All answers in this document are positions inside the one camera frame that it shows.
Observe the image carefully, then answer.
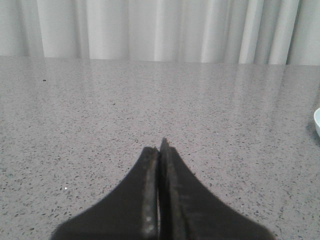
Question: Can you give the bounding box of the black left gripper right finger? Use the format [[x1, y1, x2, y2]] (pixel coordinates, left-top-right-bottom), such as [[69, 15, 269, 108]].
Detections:
[[158, 139, 274, 240]]

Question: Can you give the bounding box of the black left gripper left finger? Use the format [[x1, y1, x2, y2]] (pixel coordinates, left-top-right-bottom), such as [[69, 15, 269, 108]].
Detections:
[[51, 147, 159, 240]]

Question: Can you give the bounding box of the light blue round plate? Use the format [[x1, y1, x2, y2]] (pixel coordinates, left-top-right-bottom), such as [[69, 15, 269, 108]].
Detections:
[[313, 108, 320, 137]]

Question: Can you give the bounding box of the white pleated curtain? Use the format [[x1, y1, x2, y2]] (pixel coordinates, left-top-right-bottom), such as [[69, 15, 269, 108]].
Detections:
[[0, 0, 320, 66]]

